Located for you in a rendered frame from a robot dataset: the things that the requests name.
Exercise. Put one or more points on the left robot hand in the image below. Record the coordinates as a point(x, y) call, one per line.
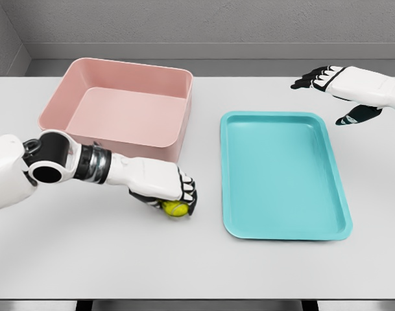
point(158, 181)

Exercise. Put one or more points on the pink plastic basket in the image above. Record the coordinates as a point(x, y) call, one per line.
point(126, 107)

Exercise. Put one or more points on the blue plastic tray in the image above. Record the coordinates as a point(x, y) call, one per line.
point(281, 175)

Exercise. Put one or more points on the yellow tennis ball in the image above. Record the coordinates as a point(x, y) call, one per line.
point(175, 208)

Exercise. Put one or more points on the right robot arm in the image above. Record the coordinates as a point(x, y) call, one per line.
point(393, 94)

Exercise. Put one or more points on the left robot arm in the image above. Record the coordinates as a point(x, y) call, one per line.
point(51, 162)

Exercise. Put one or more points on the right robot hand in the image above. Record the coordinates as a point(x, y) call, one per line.
point(353, 84)

